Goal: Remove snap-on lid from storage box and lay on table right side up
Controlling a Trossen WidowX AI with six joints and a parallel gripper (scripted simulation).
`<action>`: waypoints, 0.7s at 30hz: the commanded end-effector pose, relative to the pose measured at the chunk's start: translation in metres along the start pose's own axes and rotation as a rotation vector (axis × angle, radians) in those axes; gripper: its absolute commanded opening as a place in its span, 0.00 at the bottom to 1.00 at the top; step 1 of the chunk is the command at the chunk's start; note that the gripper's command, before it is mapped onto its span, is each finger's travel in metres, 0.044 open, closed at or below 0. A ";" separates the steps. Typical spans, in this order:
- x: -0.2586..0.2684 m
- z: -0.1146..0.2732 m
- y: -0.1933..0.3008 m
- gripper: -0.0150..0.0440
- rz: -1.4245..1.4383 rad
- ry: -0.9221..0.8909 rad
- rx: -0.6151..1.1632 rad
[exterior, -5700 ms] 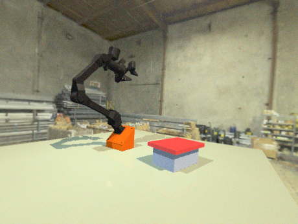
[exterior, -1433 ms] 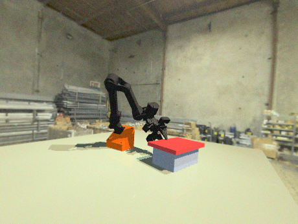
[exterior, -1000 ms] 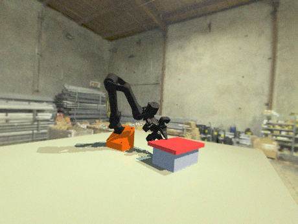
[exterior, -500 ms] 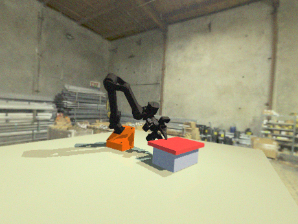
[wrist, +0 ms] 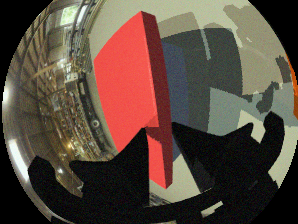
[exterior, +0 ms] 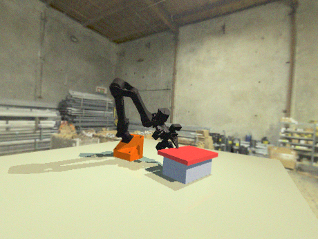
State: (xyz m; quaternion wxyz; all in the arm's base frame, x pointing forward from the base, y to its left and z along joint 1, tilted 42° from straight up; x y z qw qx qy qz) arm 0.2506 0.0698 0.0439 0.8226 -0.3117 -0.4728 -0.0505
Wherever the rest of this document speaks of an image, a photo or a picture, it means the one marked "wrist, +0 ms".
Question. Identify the red square panel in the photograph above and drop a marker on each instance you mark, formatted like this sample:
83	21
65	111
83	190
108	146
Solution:
133	86

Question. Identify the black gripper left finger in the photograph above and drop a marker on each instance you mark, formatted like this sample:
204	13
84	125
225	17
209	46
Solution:
129	168

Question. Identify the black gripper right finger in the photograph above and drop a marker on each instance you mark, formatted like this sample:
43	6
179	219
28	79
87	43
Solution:
204	153

